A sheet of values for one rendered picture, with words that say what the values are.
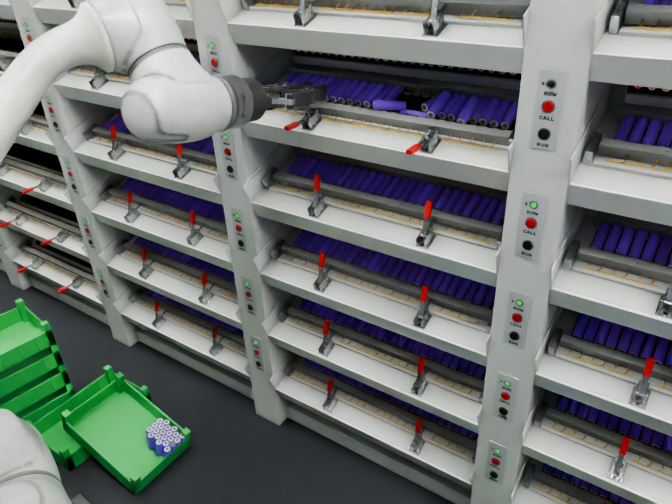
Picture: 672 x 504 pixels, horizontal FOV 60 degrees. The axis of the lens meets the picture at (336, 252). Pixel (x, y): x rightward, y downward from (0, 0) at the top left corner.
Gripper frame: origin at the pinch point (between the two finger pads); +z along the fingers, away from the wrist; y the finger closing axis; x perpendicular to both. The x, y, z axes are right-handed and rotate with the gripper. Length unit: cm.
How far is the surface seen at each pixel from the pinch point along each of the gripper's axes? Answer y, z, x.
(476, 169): 36.7, -0.2, -8.7
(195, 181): -37.6, 4.0, -26.9
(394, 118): 18.1, 3.2, -3.0
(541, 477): 56, 19, -81
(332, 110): 3.8, 3.2, -3.4
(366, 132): 12.8, 2.2, -6.3
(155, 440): -40, -13, -99
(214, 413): -38, 9, -103
